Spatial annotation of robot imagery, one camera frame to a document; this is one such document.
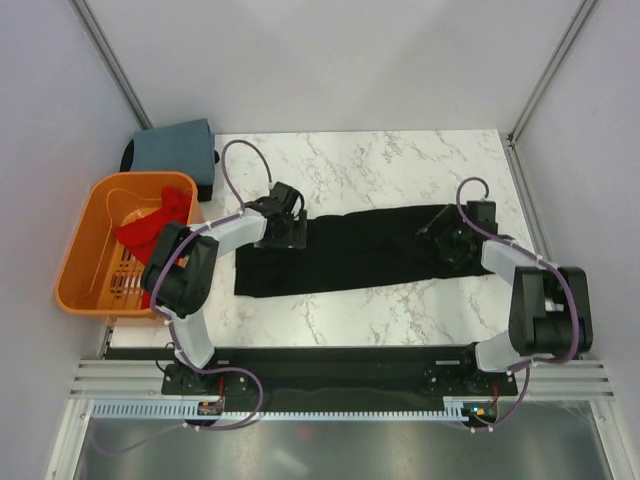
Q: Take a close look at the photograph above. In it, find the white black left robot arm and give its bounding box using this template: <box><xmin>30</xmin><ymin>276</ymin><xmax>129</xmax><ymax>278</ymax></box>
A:
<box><xmin>141</xmin><ymin>206</ymin><xmax>308</xmax><ymax>393</ymax></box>

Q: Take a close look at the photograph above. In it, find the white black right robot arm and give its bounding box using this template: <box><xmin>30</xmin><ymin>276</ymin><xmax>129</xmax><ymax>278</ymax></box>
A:
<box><xmin>416</xmin><ymin>221</ymin><xmax>593</xmax><ymax>394</ymax></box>

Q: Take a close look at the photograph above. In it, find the folded grey blue t shirt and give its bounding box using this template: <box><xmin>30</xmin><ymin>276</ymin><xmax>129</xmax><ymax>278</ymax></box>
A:
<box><xmin>130</xmin><ymin>119</ymin><xmax>215</xmax><ymax>186</ymax></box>

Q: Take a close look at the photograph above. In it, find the red t shirt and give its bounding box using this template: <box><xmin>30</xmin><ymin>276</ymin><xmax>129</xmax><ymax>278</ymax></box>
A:
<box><xmin>114</xmin><ymin>186</ymin><xmax>197</xmax><ymax>311</ymax></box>

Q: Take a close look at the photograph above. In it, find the aluminium base extrusion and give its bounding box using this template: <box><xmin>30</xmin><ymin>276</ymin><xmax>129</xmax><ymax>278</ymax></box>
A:
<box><xmin>71</xmin><ymin>360</ymin><xmax>614</xmax><ymax>401</ymax></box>

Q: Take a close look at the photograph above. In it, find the orange plastic basket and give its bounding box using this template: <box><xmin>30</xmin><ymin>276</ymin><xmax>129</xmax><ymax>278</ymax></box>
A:
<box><xmin>55</xmin><ymin>171</ymin><xmax>204</xmax><ymax>323</ymax></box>

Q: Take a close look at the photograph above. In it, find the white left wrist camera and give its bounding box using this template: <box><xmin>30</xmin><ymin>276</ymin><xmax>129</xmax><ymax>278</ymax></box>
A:
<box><xmin>247</xmin><ymin>182</ymin><xmax>305</xmax><ymax>218</ymax></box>

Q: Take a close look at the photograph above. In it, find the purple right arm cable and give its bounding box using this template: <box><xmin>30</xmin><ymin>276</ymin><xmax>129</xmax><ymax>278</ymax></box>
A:
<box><xmin>457</xmin><ymin>178</ymin><xmax>584</xmax><ymax>434</ymax></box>

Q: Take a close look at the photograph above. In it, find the black mounting rail plate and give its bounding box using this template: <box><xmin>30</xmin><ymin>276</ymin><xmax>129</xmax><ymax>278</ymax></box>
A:
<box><xmin>162</xmin><ymin>346</ymin><xmax>518</xmax><ymax>411</ymax></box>

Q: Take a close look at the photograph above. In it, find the white slotted cable duct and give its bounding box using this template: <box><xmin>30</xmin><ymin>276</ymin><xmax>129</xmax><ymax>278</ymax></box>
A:
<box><xmin>91</xmin><ymin>397</ymin><xmax>494</xmax><ymax>422</ymax></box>

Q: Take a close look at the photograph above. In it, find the aluminium frame post right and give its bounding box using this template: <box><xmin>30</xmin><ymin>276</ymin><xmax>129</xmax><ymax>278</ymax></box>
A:
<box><xmin>506</xmin><ymin>0</ymin><xmax>600</xmax><ymax>145</ymax></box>

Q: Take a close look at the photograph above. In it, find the aluminium frame post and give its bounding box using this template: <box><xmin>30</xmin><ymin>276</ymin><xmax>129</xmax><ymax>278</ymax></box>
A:
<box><xmin>69</xmin><ymin>0</ymin><xmax>153</xmax><ymax>130</ymax></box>
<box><xmin>506</xmin><ymin>0</ymin><xmax>600</xmax><ymax>145</ymax></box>

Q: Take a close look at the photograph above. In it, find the aluminium frame post left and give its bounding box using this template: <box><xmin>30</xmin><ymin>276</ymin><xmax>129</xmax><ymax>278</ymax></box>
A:
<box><xmin>69</xmin><ymin>0</ymin><xmax>153</xmax><ymax>130</ymax></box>

